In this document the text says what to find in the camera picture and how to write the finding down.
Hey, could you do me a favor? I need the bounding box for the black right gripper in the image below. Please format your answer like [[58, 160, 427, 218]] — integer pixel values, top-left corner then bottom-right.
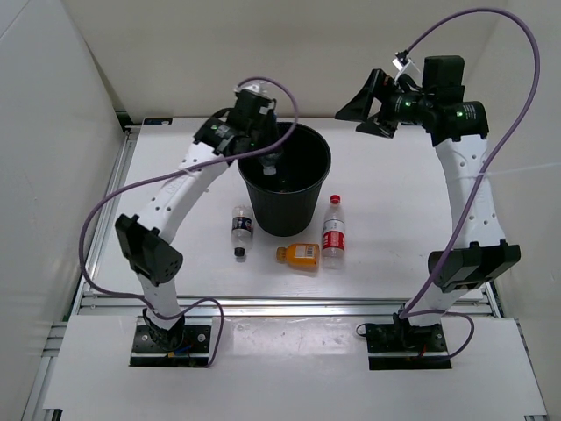
[[335, 69, 434, 139]]

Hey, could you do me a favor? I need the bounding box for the clear bottle blue label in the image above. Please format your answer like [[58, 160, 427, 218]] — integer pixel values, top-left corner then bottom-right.
[[258, 146, 284, 176]]

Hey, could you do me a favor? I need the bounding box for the clear bottle dark label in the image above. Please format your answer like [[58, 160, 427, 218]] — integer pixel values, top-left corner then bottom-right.
[[231, 205, 253, 261]]

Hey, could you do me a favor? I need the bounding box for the clear bottle red label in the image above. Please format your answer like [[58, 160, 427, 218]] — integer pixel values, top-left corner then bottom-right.
[[321, 195, 345, 269]]

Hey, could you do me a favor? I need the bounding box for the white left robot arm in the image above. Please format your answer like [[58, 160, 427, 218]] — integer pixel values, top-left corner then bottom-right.
[[116, 82, 279, 351]]

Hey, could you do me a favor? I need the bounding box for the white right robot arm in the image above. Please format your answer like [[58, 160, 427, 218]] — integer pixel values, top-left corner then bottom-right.
[[335, 55, 521, 351]]

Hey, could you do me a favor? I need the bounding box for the black plastic bin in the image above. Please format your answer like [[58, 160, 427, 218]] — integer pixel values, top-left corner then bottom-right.
[[238, 125, 331, 237]]

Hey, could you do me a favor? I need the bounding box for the orange juice bottle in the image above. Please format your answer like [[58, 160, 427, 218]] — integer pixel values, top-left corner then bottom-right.
[[276, 243, 320, 271]]

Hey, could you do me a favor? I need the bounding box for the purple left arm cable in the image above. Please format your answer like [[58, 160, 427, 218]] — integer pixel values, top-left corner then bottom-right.
[[78, 77, 302, 367]]

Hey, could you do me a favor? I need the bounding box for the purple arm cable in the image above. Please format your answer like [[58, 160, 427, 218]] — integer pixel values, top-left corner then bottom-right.
[[394, 7, 541, 361], [78, 77, 302, 367]]

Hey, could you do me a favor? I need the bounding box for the white cable tie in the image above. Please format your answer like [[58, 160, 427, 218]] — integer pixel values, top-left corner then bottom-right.
[[451, 162, 561, 182]]

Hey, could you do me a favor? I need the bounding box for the aluminium left frame rail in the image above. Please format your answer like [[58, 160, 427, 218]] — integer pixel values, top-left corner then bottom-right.
[[89, 126, 141, 251]]

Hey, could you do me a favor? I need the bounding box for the aluminium frame rail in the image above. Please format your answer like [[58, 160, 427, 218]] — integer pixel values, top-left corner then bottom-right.
[[72, 293, 498, 318], [89, 126, 141, 251]]

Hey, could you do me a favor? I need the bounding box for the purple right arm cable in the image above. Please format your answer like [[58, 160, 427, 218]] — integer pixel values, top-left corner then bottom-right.
[[394, 7, 541, 361]]

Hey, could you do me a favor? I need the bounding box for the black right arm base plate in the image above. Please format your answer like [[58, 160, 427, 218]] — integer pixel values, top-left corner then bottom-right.
[[356, 322, 451, 371]]

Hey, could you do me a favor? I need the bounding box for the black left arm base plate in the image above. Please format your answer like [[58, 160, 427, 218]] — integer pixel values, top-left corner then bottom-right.
[[129, 319, 212, 368]]

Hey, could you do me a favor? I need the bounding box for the aluminium front frame rail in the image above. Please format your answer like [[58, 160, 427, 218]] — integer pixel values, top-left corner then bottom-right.
[[72, 293, 498, 318]]

